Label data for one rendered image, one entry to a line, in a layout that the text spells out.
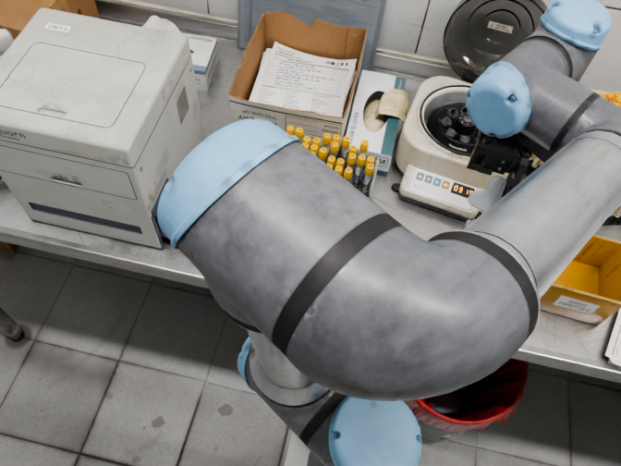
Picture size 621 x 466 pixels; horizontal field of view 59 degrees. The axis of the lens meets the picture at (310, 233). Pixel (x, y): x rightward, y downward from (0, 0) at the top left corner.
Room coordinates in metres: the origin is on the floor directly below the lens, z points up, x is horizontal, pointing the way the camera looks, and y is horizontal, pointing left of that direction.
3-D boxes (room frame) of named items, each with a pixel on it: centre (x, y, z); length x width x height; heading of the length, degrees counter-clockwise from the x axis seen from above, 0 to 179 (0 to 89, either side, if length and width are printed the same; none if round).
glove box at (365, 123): (0.88, -0.13, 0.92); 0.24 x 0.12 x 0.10; 172
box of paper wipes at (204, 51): (1.02, 0.39, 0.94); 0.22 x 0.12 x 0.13; 86
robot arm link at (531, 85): (0.48, -0.23, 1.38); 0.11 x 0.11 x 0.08; 50
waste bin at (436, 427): (0.54, -0.42, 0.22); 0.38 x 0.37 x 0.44; 82
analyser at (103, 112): (0.67, 0.39, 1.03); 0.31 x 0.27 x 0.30; 82
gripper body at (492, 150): (0.57, -0.28, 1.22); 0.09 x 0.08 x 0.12; 78
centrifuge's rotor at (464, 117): (0.83, -0.30, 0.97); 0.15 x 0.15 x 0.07
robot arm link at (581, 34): (0.57, -0.28, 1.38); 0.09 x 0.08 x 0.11; 140
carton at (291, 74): (0.92, 0.06, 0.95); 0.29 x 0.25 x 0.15; 172
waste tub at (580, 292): (0.52, -0.50, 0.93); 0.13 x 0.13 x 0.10; 78
